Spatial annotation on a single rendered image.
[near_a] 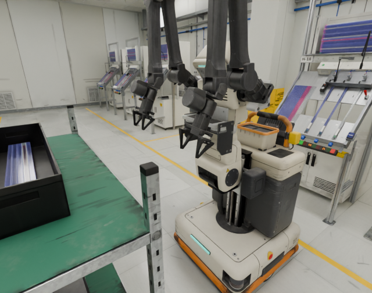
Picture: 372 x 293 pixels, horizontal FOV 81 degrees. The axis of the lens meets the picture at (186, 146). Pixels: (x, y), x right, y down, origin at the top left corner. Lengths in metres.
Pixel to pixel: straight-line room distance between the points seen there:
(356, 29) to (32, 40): 7.33
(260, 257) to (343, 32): 1.99
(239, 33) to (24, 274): 0.84
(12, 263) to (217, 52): 0.73
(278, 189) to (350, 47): 1.57
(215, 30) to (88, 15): 7.61
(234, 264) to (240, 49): 1.06
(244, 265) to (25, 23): 7.67
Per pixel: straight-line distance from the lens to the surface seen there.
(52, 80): 7.95
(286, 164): 1.27
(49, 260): 0.52
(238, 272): 1.35
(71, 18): 8.15
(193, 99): 0.71
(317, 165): 2.54
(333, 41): 2.55
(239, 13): 0.85
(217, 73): 0.77
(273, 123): 1.58
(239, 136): 1.44
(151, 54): 1.13
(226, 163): 1.14
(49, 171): 0.84
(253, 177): 1.18
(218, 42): 0.78
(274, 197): 1.35
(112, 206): 0.60
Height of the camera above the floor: 1.29
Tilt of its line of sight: 21 degrees down
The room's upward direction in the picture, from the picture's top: straight up
